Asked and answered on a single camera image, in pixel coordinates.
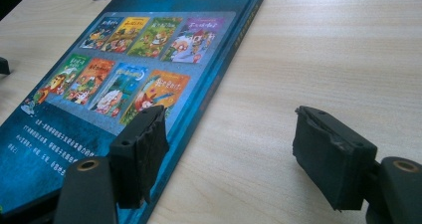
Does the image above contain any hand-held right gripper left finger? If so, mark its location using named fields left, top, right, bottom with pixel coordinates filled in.
left=108, top=105, right=170, bottom=210

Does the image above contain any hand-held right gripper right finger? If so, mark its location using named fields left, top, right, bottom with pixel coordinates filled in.
left=292, top=106, right=378, bottom=212

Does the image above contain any blue picture book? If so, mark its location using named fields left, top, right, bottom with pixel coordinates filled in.
left=0, top=0, right=267, bottom=224

